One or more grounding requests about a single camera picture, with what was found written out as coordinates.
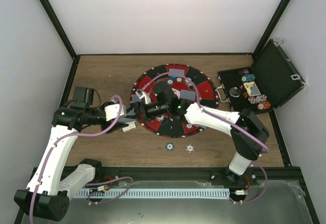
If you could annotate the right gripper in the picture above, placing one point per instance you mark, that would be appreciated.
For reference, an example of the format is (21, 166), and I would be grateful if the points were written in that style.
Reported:
(142, 104)

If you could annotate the white card box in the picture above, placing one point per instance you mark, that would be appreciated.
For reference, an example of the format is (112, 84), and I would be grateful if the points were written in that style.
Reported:
(130, 126)

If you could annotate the orange chip stack in case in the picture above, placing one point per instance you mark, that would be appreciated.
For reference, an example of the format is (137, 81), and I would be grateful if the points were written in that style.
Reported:
(263, 105)

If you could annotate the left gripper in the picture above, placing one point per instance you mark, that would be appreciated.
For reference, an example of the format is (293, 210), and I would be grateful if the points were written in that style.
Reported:
(116, 127)

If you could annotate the blue backed card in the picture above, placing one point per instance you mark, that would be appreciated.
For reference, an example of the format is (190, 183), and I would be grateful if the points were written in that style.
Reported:
(175, 73)
(135, 98)

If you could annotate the round red black poker mat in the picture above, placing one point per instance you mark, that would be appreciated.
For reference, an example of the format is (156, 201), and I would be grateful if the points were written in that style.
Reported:
(170, 127)

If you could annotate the purple white chip stack in case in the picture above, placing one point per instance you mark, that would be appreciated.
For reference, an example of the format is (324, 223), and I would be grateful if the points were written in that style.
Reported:
(257, 99)

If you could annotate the blue backed card top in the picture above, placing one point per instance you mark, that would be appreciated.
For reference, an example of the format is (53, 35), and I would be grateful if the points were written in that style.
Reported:
(175, 73)

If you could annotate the king of hearts card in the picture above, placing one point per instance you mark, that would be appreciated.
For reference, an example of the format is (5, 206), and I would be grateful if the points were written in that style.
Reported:
(176, 92)

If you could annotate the round dealer button in case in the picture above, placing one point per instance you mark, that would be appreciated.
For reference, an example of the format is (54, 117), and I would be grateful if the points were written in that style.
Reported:
(235, 92)

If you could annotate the card deck in case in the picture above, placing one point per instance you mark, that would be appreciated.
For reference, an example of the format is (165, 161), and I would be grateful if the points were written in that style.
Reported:
(252, 89)

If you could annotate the black poker case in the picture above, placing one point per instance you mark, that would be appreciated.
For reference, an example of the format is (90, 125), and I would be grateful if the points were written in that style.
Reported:
(276, 77)

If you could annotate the teal chip on table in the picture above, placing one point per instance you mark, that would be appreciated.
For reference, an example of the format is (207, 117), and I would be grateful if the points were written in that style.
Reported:
(170, 146)

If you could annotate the teal chip stack in case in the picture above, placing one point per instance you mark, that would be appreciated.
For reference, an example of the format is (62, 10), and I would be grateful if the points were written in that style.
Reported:
(248, 78)

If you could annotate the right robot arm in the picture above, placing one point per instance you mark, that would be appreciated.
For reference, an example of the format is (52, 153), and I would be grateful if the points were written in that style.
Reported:
(248, 133)

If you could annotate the white chip stack mat top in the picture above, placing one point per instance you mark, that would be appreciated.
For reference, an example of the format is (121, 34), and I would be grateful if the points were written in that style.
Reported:
(188, 82)

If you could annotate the light blue slotted cable duct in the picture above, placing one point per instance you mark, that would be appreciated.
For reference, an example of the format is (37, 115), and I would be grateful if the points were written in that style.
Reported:
(158, 193)

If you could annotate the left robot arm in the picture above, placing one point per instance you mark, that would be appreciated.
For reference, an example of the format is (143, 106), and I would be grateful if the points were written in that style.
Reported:
(47, 194)

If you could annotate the blue backed card deck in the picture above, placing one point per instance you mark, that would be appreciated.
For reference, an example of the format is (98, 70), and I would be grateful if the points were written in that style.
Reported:
(126, 120)

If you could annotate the blue white poker chip stack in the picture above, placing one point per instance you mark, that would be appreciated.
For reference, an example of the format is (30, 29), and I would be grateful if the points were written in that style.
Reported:
(190, 148)

